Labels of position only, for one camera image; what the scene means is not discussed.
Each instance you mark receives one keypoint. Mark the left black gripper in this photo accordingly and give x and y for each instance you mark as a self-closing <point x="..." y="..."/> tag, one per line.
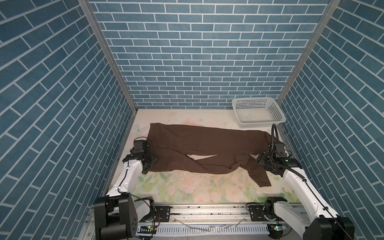
<point x="153" y="159"/>

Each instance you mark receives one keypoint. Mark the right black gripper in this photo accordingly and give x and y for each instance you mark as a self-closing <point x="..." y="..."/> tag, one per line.
<point x="260" y="160"/>

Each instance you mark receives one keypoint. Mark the brown trousers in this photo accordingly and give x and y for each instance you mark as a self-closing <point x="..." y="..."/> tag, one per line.
<point x="204" y="150"/>

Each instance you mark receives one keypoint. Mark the white plastic laundry basket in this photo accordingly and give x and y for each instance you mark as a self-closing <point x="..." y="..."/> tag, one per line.
<point x="257" y="112"/>

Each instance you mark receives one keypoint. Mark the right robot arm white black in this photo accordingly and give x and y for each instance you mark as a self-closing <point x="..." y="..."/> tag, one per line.
<point x="321" y="221"/>

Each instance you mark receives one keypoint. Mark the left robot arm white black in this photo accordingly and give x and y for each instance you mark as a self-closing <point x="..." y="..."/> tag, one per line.
<point x="118" y="213"/>

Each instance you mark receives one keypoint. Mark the white perforated vent strip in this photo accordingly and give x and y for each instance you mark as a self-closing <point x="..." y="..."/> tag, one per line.
<point x="204" y="230"/>

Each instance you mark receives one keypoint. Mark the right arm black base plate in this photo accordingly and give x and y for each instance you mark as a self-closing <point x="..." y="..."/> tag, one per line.
<point x="257" y="213"/>

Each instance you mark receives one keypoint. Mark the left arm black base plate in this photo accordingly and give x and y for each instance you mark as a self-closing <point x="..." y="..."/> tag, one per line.
<point x="158" y="214"/>

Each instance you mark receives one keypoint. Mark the aluminium mounting rail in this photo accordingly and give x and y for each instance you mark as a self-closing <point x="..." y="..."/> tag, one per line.
<point x="211" y="214"/>

